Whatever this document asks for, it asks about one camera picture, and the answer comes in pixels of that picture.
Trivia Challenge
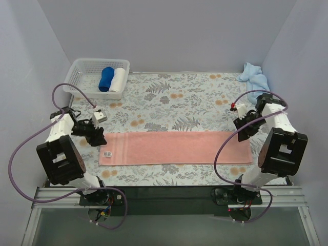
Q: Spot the purple cable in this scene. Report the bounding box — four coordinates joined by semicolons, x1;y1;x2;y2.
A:
8;83;128;230
214;90;289;223

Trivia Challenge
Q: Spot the pink towel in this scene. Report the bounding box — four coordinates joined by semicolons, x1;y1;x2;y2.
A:
99;131;253;166

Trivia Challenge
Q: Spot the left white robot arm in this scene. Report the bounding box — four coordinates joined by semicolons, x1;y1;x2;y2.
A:
36;107;109;204

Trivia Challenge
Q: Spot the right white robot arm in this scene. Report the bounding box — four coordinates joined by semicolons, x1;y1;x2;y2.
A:
231;93;308;201

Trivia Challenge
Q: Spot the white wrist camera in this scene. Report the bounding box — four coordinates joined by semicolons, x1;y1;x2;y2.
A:
91;110;108;128
230;102;248;119

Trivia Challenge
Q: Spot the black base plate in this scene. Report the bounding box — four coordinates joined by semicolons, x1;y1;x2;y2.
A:
79;186;263;217

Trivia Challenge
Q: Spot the white plastic basket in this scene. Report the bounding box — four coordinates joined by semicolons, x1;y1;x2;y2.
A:
63;58;130;100

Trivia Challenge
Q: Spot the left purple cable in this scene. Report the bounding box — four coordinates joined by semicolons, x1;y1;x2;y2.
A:
8;83;128;230

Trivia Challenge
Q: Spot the aluminium rail frame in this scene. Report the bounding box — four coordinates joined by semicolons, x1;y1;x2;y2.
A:
23;186;320;245

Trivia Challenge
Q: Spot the white rolled towel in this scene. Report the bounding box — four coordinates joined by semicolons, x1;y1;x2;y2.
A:
109;68;126;93

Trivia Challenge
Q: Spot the blue rolled towel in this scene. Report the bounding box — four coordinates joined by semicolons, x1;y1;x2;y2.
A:
98;67;114;92

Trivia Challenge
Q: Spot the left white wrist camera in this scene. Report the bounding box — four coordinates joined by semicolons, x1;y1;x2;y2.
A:
91;110;108;128

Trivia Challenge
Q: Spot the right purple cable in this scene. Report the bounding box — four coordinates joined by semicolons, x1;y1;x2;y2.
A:
214;90;289;223

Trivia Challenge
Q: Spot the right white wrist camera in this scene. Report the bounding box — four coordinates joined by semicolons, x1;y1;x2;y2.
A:
230;102;248;119

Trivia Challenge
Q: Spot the light blue crumpled towel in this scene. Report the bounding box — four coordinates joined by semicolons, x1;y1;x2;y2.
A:
236;62;270;91

